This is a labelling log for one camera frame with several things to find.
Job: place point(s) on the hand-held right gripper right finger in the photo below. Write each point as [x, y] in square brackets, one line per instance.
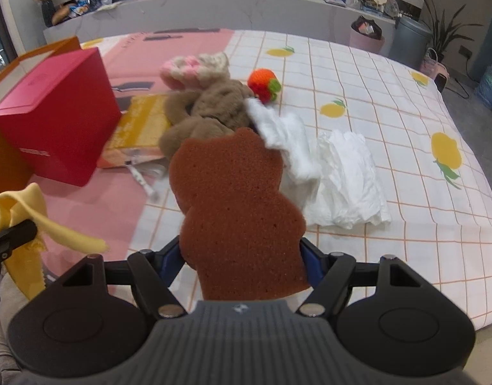
[312, 265]

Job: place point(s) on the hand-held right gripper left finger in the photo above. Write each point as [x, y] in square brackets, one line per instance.
[171, 262]

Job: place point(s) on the yellow cloth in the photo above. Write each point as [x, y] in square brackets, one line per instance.
[21, 208]

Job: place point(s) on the brown bear-shaped sponge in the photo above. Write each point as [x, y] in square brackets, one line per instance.
[238, 208]

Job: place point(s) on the white tissue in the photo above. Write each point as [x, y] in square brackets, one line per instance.
[350, 184]

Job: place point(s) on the white fluffy cloth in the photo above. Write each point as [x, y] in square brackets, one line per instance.
[286, 136]

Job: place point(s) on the yellow snack packet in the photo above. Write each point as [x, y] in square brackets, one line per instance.
[141, 124]

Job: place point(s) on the brown plush toy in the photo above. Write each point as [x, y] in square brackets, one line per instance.
[218, 104]

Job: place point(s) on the orange cardboard box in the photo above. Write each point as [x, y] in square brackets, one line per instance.
[37, 54]

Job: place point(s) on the red cube box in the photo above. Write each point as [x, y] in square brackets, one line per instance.
[57, 120]

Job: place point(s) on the knitted strawberry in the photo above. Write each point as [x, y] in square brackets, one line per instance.
[262, 84]

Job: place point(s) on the pink knitted toy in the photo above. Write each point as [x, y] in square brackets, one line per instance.
[177, 70]

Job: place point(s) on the brown bread loaf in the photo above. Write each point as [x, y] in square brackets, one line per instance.
[61, 15]

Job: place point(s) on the pink waste bin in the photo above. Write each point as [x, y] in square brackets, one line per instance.
[366, 42]

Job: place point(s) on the dark vase with dried flowers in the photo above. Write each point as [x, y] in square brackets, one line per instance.
[47, 8]

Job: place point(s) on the pink handbag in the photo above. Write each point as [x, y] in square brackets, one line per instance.
[434, 70]

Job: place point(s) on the grey trash can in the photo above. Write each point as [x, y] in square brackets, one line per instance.
[408, 44]

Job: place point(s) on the blue water bottle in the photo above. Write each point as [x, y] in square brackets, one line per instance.
[491, 86]

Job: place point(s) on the white marble tv cabinet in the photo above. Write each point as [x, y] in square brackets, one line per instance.
[230, 12]

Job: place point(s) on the long-leaf potted plant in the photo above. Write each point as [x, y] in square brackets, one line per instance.
[442, 28]

